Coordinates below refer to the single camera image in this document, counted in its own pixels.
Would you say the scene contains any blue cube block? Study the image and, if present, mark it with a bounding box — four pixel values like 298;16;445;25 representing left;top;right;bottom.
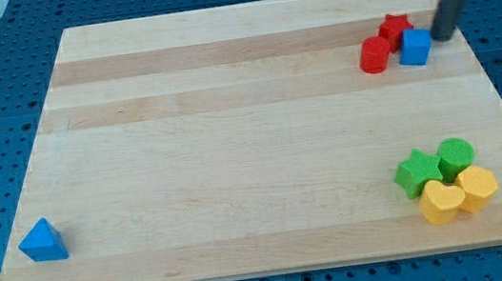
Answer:
399;29;432;66

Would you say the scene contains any blue triangle block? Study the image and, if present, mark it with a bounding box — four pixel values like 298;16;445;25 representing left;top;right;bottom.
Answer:
18;218;70;263

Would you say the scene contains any red cylinder block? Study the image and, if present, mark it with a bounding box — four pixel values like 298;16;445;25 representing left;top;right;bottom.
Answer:
359;35;391;74

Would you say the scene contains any green star block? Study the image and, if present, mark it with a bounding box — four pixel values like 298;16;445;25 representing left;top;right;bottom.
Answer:
393;149;443;200

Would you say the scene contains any red star block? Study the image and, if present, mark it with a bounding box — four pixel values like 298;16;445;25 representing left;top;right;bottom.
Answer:
378;14;413;53

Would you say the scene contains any yellow heart block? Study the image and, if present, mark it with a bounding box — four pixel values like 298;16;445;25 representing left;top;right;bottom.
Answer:
419;180;466;225

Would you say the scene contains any green cylinder block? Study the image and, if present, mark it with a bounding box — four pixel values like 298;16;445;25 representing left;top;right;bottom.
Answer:
436;137;475;183

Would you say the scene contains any yellow hexagon block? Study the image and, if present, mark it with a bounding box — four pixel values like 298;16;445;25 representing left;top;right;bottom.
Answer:
454;165;500;213

